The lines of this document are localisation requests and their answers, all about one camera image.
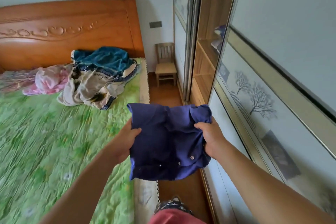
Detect person's left hand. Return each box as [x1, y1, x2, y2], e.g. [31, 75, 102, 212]
[112, 120, 142, 165]

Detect person's right hand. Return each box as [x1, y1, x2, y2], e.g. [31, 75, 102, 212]
[194, 117, 229, 160]

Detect blue shirt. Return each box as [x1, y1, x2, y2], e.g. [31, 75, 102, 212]
[126, 103, 213, 182]

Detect pink cloth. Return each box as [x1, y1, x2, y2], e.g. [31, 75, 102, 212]
[22, 64, 72, 96]

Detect wooden wardrobe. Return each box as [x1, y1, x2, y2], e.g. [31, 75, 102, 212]
[172, 0, 336, 224]

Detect person's right forearm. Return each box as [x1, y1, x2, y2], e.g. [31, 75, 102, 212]
[214, 141, 336, 224]

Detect person's left forearm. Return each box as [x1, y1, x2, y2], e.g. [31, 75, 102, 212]
[38, 142, 124, 224]

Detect person's floral patterned trousers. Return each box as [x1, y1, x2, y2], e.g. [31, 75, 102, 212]
[154, 196, 194, 216]

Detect person's red shirt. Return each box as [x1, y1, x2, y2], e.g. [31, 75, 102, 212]
[148, 209, 208, 224]

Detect green floral bedsheet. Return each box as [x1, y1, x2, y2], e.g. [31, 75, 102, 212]
[0, 58, 143, 224]

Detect small wooden chair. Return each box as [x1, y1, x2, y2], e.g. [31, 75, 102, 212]
[154, 42, 178, 87]

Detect teal plush blanket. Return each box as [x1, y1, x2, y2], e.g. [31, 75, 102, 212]
[71, 46, 138, 75]

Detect blue printed folded bedding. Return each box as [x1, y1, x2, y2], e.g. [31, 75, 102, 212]
[211, 24, 227, 54]

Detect bundle of clothes hangers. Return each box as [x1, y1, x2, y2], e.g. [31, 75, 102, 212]
[0, 70, 38, 93]

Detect wooden bed frame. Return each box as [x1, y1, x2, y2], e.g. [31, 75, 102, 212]
[0, 0, 146, 72]

